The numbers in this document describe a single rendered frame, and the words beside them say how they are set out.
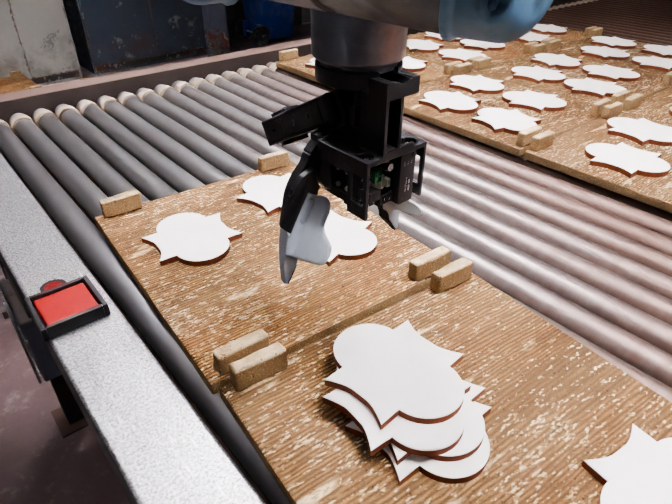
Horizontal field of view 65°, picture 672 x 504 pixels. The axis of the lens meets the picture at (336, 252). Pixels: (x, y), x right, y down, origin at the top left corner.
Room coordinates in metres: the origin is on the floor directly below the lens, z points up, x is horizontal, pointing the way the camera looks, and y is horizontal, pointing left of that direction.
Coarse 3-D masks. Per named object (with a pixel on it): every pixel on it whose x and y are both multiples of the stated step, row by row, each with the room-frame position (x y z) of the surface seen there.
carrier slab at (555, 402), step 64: (384, 320) 0.46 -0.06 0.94; (448, 320) 0.46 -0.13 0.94; (512, 320) 0.46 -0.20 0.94; (256, 384) 0.36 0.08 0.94; (320, 384) 0.36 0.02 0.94; (512, 384) 0.36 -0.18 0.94; (576, 384) 0.36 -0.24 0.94; (640, 384) 0.36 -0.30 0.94; (256, 448) 0.30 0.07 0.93; (320, 448) 0.29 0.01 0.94; (512, 448) 0.29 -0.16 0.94; (576, 448) 0.29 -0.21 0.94
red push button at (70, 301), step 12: (72, 288) 0.53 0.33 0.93; (84, 288) 0.53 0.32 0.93; (36, 300) 0.50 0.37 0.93; (48, 300) 0.50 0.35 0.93; (60, 300) 0.50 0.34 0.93; (72, 300) 0.50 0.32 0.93; (84, 300) 0.50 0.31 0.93; (48, 312) 0.48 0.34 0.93; (60, 312) 0.48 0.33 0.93; (72, 312) 0.48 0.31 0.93; (48, 324) 0.46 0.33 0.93
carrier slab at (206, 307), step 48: (192, 192) 0.77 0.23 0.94; (240, 192) 0.77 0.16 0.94; (240, 240) 0.63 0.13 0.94; (384, 240) 0.63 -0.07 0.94; (144, 288) 0.52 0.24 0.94; (192, 288) 0.52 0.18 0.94; (240, 288) 0.52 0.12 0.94; (288, 288) 0.52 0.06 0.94; (336, 288) 0.52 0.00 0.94; (384, 288) 0.52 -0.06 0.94; (192, 336) 0.43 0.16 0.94; (240, 336) 0.43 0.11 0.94; (288, 336) 0.43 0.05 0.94
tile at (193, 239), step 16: (160, 224) 0.66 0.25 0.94; (176, 224) 0.66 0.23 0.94; (192, 224) 0.66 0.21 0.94; (208, 224) 0.66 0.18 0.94; (224, 224) 0.66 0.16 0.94; (144, 240) 0.62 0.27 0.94; (160, 240) 0.62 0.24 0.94; (176, 240) 0.62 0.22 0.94; (192, 240) 0.62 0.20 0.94; (208, 240) 0.62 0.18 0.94; (224, 240) 0.62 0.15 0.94; (176, 256) 0.58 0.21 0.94; (192, 256) 0.58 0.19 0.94; (208, 256) 0.58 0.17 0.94; (224, 256) 0.59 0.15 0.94
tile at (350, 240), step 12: (336, 216) 0.68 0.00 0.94; (324, 228) 0.65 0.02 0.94; (336, 228) 0.65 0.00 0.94; (348, 228) 0.65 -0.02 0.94; (360, 228) 0.65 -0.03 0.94; (336, 240) 0.62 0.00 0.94; (348, 240) 0.62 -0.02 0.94; (360, 240) 0.62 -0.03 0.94; (372, 240) 0.62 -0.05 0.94; (336, 252) 0.59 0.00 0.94; (348, 252) 0.59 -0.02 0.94; (360, 252) 0.59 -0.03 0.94; (372, 252) 0.60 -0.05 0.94
